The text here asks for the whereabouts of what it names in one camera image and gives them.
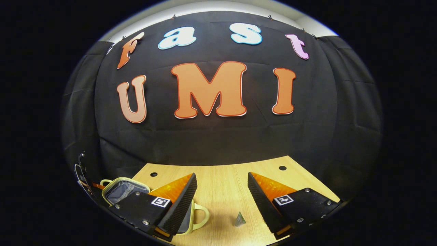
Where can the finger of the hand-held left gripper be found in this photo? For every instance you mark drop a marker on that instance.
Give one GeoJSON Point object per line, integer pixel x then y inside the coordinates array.
{"type": "Point", "coordinates": [98, 186]}

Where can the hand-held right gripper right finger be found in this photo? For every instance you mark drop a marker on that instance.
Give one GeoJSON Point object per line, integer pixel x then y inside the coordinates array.
{"type": "Point", "coordinates": [263, 205]}

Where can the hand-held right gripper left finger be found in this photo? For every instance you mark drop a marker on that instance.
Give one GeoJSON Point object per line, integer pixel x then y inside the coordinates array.
{"type": "Point", "coordinates": [181, 208]}

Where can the pale yellow suitcase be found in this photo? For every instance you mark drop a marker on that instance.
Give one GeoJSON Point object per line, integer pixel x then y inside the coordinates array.
{"type": "Point", "coordinates": [123, 191]}

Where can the black backdrop cloth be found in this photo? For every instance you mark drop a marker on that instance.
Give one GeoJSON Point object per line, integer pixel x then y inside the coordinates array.
{"type": "Point", "coordinates": [222, 143]}

